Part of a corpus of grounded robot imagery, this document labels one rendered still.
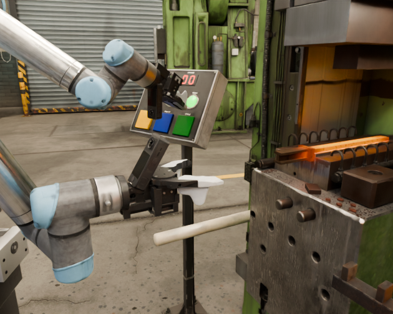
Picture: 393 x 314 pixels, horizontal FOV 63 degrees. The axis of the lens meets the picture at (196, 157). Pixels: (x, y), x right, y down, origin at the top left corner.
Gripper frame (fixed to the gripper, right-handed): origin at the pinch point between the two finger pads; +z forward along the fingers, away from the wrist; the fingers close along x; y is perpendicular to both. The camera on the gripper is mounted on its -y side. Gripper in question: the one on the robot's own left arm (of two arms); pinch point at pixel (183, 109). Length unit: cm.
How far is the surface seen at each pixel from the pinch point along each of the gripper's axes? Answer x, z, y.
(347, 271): -67, -37, -32
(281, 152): -43.2, -9.3, -11.7
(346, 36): -53, -17, 15
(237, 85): 214, 357, 179
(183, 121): 0.3, 2.4, -3.8
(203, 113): -6.5, 3.2, 0.6
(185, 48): 284, 280, 205
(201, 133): -7.1, 5.5, -6.2
